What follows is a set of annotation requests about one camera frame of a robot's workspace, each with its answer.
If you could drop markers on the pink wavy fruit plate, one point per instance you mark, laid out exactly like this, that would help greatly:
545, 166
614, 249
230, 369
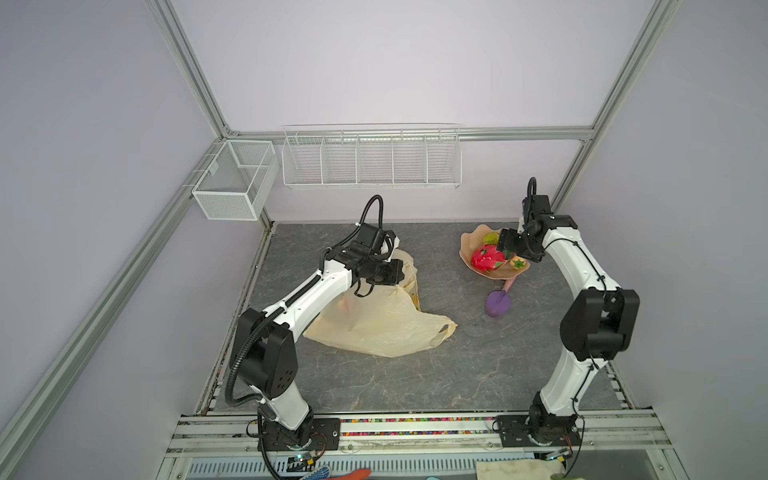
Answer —
471, 241

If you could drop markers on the long white wire basket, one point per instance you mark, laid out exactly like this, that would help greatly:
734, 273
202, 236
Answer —
389, 155

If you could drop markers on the red dragon fruit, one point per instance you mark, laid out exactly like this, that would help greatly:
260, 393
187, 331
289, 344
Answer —
488, 258

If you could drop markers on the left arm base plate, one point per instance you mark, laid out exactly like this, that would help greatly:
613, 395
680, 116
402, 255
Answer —
315, 433

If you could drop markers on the red blue glove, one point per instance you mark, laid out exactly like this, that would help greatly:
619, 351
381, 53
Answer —
324, 473

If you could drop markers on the pink purple spatula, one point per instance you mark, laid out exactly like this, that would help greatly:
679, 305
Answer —
498, 302

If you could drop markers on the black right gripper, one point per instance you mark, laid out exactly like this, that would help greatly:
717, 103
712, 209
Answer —
506, 243

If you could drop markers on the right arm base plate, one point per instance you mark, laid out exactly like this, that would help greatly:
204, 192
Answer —
534, 430

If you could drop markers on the red yellow peach with leaf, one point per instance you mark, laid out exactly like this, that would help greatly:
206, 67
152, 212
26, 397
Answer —
518, 263

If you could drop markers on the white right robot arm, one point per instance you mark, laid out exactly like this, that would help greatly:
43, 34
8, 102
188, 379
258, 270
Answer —
596, 327

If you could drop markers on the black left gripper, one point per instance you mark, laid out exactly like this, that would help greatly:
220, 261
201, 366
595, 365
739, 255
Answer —
397, 273

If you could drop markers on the cream plastic bag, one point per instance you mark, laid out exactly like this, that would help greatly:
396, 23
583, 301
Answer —
387, 323

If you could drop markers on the small white mesh basket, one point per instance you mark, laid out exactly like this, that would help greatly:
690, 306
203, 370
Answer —
237, 180

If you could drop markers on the beige cloth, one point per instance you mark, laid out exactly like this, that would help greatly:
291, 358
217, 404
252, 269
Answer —
524, 469

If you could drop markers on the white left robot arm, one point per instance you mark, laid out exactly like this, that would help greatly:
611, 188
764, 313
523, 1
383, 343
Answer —
263, 364

